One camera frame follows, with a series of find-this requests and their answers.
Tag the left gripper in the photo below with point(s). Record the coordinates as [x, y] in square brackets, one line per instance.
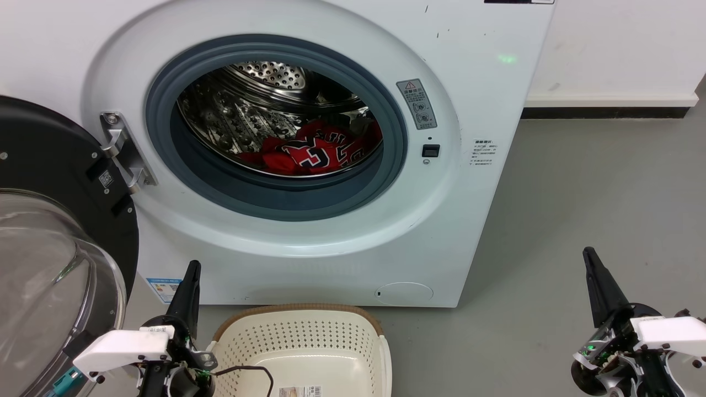
[127, 347]

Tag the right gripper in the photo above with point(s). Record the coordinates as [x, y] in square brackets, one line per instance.
[662, 333]

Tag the red sports jersey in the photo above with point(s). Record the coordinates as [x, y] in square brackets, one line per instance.
[309, 151]

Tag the cream perforated laundry basket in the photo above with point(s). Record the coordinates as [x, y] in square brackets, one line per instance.
[309, 353]

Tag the printed label with barcode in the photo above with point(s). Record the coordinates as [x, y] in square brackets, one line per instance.
[300, 392]

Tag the black washer door with glass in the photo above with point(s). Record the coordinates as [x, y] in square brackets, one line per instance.
[49, 160]

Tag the stainless steel washing machine drum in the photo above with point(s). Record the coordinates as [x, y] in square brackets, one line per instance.
[242, 110]

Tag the blue energy label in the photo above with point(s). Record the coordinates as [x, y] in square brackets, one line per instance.
[162, 289]

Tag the grey rubber door gasket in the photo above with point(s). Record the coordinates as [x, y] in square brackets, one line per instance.
[276, 196]

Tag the white front-load washing machine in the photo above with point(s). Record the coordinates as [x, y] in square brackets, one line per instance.
[469, 231]

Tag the QR code sticker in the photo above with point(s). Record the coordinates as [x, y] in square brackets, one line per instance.
[106, 179]

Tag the white text sticker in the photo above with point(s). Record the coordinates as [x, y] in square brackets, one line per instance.
[483, 152]

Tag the round white filter cover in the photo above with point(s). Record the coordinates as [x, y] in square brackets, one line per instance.
[404, 294]

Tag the black door latch socket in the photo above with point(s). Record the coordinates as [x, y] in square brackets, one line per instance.
[431, 150]

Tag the grey warning label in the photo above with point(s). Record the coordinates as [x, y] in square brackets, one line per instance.
[417, 103]

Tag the white wall baseboard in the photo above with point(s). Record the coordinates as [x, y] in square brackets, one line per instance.
[606, 100]

